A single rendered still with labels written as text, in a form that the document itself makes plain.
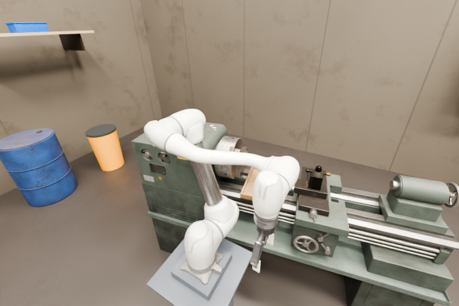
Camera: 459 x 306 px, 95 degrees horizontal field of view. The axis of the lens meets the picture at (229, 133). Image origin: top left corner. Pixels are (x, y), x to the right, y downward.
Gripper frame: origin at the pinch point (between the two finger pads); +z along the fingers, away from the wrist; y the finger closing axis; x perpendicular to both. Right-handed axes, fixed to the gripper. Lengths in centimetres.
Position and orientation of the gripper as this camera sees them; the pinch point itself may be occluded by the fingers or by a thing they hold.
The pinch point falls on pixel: (263, 254)
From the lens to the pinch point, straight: 103.0
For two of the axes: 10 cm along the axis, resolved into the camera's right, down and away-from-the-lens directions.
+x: 8.4, 2.2, -4.9
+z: 0.3, 8.9, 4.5
